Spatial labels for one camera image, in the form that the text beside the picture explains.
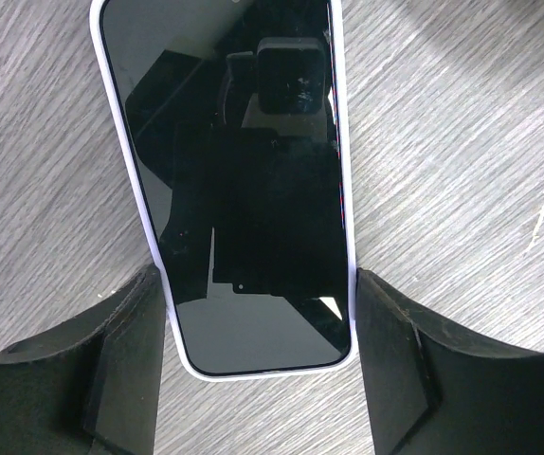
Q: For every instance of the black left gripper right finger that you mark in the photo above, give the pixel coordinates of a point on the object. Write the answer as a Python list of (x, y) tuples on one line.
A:
[(434, 386)]

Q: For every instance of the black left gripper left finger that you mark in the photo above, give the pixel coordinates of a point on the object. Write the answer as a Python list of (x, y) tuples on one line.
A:
[(89, 385)]

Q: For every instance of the phone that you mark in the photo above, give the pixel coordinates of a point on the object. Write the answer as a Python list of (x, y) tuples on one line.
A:
[(233, 123)]

